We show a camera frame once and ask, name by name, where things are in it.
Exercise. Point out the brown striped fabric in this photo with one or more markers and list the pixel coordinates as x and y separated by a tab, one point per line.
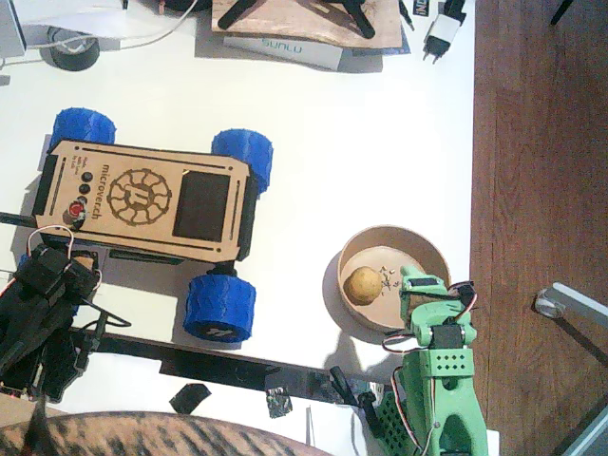
142	434

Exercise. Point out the long black aluminium rail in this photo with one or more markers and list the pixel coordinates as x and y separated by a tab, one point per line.
228	373

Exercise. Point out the small yellow potato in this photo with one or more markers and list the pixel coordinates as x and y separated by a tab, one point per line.
363	285

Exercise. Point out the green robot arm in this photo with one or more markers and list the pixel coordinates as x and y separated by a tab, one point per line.
451	366

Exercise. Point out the green arm wrist camera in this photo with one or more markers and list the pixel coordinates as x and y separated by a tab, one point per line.
463	292

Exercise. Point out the white paper sheet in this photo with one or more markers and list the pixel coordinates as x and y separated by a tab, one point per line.
71	16

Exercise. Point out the grey metal leg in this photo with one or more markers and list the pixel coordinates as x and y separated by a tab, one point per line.
570	299

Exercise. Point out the blue rover wheel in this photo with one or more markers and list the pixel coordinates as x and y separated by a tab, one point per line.
218	304
85	126
244	159
23	260

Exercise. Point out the black plastic scrap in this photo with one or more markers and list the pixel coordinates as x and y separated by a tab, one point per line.
190	398

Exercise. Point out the grey metal bar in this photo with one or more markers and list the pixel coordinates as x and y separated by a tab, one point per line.
594	437

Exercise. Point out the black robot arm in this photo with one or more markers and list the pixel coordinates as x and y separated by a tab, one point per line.
28	328

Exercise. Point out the thin black rod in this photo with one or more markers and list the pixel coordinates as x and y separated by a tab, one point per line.
14	218

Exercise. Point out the black tape roll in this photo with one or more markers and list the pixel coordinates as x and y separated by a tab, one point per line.
71	61

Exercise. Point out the white black power adapter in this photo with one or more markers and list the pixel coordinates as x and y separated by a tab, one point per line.
444	28

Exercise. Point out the black spring clamp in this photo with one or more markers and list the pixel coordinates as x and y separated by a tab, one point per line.
341	380

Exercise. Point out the wooden board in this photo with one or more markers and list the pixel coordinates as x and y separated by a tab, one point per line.
294	24

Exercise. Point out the white SUNLU box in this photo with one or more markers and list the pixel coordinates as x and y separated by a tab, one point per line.
323	57

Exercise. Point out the brown paper bowl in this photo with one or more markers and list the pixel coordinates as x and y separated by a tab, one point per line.
375	247

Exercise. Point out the black round object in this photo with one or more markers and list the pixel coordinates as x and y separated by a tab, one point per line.
185	4

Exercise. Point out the grey box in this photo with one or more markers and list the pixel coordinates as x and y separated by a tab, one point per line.
9	28

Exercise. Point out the dark crumpled foil piece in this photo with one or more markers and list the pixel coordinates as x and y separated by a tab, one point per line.
279	403

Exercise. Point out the black label card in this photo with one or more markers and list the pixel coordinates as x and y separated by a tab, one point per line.
420	7

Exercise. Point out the black stick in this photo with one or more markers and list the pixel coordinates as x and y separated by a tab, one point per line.
560	13

